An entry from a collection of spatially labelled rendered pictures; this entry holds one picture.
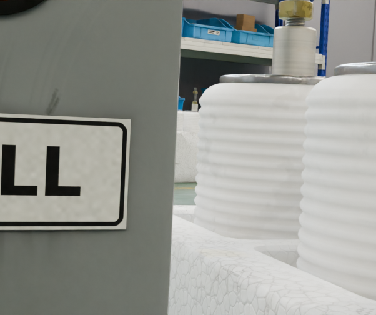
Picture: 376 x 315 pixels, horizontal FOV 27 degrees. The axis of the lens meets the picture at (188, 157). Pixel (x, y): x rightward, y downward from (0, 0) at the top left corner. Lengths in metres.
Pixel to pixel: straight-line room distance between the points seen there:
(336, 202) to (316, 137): 0.03
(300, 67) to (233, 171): 0.07
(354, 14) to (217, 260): 7.56
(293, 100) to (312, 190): 0.08
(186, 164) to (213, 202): 2.36
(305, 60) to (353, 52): 7.41
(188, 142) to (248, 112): 2.38
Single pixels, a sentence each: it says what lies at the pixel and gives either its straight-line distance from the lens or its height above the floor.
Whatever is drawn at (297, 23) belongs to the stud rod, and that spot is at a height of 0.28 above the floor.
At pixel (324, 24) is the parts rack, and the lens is 6.46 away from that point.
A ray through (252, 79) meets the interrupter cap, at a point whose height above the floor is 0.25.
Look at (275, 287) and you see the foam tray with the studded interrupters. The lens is 0.25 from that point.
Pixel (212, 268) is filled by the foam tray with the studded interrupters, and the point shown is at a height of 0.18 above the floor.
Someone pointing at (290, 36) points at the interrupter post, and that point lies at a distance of 0.40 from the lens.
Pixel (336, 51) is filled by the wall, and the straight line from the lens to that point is 7.64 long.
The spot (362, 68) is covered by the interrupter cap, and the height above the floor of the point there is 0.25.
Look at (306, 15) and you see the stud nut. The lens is 0.40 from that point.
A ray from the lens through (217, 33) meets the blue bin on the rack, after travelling 5.77.
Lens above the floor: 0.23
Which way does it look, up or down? 3 degrees down
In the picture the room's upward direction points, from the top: 3 degrees clockwise
